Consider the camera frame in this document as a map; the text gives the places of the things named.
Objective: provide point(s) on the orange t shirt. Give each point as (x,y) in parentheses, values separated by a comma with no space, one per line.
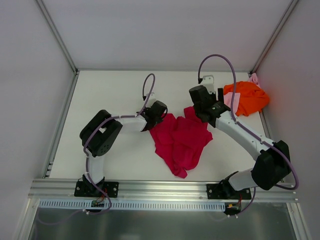
(249,98)

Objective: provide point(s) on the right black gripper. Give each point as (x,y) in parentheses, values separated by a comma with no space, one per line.
(202,116)

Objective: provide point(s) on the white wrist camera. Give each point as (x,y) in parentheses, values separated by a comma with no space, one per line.
(150,98)
(208,82)

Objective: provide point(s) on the aluminium mounting rail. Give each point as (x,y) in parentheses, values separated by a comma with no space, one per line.
(186,191)

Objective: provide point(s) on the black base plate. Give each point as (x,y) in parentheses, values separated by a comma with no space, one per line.
(215,192)
(85,189)

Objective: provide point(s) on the slotted cable duct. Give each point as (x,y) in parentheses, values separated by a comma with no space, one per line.
(87,204)

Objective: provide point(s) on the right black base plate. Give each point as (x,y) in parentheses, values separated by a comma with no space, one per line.
(215,192)

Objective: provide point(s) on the right aluminium frame post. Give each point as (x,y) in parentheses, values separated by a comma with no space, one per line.
(275,34)

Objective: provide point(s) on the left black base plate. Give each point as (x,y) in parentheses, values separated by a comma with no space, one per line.
(85,189)

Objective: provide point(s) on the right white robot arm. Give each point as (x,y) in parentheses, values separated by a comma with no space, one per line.
(271,158)

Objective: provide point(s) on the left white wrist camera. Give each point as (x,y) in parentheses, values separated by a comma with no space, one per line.
(150,98)

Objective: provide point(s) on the left aluminium frame post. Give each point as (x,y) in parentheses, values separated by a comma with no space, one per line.
(56,35)

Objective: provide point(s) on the magenta t shirt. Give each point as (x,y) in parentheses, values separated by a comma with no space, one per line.
(180,141)

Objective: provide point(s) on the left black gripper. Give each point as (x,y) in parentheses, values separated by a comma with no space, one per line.
(150,123)

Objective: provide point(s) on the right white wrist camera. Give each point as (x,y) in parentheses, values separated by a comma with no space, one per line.
(208,82)

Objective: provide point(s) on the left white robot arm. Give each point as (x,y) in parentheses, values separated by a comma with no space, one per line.
(99,135)

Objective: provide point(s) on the aluminium frame post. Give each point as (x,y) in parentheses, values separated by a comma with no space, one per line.
(56,35)
(275,34)

